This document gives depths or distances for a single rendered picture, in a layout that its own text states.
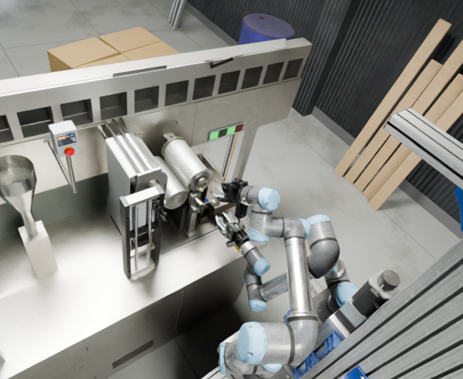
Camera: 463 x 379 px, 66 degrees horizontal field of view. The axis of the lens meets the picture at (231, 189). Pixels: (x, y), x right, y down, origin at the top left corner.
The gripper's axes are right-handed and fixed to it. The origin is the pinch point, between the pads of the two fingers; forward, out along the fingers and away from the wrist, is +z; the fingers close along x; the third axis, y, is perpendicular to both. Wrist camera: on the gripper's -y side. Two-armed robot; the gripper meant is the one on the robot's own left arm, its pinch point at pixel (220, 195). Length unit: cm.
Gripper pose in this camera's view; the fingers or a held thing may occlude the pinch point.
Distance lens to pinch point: 154.0
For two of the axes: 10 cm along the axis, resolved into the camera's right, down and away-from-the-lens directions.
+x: -8.0, 3.2, -5.0
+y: -2.2, -9.4, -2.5
